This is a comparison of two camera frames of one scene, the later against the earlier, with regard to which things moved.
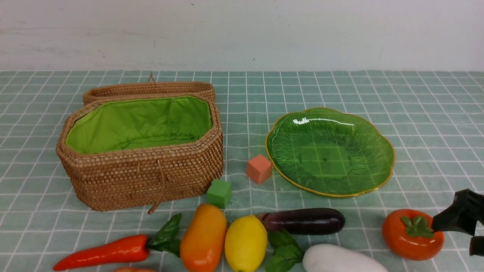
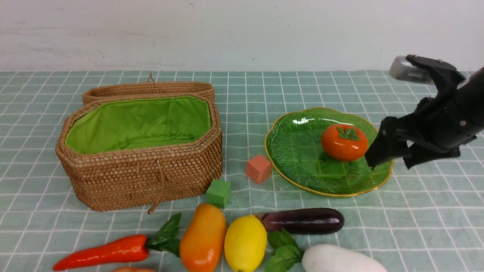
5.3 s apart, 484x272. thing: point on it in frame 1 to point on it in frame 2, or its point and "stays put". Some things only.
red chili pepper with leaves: (132, 249) stays put
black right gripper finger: (476, 245) to (418, 155)
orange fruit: (133, 269) stays put
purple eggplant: (312, 221) stays put
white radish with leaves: (318, 258) stays put
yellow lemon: (246, 243) stays put
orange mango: (203, 238) stays put
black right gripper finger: (467, 209) to (391, 142)
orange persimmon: (408, 233) to (345, 142)
